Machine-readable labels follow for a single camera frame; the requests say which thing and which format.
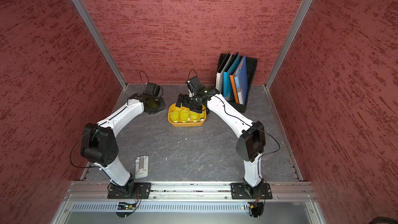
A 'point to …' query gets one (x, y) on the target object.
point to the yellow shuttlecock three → (202, 119)
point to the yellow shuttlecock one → (194, 116)
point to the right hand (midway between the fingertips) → (183, 109)
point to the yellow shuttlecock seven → (184, 113)
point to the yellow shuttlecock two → (174, 114)
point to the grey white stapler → (141, 167)
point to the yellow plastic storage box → (189, 122)
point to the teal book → (233, 64)
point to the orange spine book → (232, 79)
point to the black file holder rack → (251, 63)
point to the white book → (219, 79)
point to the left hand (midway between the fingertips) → (161, 109)
